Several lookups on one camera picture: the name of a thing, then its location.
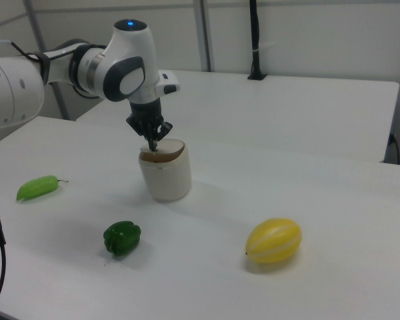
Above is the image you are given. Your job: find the black pole with base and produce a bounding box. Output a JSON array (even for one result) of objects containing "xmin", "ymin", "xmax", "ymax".
[{"xmin": 247, "ymin": 0, "xmax": 267, "ymax": 81}]

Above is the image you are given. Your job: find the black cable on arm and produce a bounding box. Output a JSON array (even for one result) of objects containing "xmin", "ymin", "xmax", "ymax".
[{"xmin": 0, "ymin": 40, "xmax": 51, "ymax": 67}]

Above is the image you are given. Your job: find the dark green toy bell pepper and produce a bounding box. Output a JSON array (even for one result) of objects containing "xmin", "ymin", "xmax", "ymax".
[{"xmin": 103, "ymin": 221, "xmax": 142, "ymax": 258}]

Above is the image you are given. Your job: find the yellow striped toy melon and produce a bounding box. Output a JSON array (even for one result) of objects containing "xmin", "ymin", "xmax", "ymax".
[{"xmin": 245, "ymin": 217, "xmax": 303, "ymax": 265}]

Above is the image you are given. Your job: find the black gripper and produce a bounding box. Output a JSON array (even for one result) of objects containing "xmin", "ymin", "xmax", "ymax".
[{"xmin": 125, "ymin": 98, "xmax": 174, "ymax": 151}]

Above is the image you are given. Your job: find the light green toy pea pod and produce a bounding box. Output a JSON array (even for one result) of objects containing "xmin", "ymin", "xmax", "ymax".
[{"xmin": 15, "ymin": 175, "xmax": 69, "ymax": 203}]

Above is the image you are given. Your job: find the white ceramic cup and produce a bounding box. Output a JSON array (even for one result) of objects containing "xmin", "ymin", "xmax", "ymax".
[{"xmin": 138, "ymin": 139, "xmax": 192, "ymax": 203}]

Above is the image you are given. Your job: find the beige bin lid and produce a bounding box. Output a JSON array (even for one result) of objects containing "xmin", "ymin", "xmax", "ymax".
[{"xmin": 139, "ymin": 139, "xmax": 185, "ymax": 158}]

